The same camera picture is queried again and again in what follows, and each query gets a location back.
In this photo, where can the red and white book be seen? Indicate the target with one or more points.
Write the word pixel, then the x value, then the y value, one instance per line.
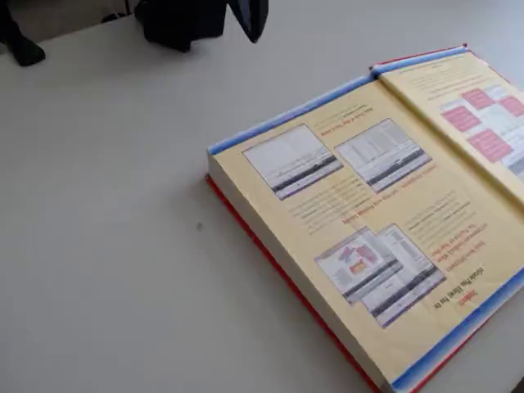
pixel 368 229

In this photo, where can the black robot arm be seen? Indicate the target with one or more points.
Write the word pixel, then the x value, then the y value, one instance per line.
pixel 184 22

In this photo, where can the black table clamp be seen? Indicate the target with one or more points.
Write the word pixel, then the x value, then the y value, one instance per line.
pixel 22 45

